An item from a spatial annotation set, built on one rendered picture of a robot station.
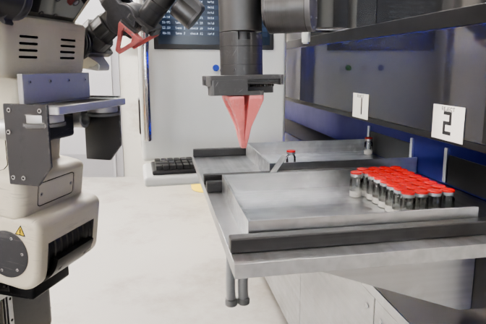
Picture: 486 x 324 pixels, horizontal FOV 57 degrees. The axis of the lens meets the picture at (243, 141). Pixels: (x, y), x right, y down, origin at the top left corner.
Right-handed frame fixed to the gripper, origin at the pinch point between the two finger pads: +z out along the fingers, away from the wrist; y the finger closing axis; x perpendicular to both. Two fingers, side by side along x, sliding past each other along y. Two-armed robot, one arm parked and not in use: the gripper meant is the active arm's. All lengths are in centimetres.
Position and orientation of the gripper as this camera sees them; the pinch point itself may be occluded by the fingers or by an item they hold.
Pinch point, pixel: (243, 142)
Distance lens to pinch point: 61.8
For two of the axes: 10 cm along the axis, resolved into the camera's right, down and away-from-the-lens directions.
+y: 9.8, -0.5, 1.8
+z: 0.2, 9.9, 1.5
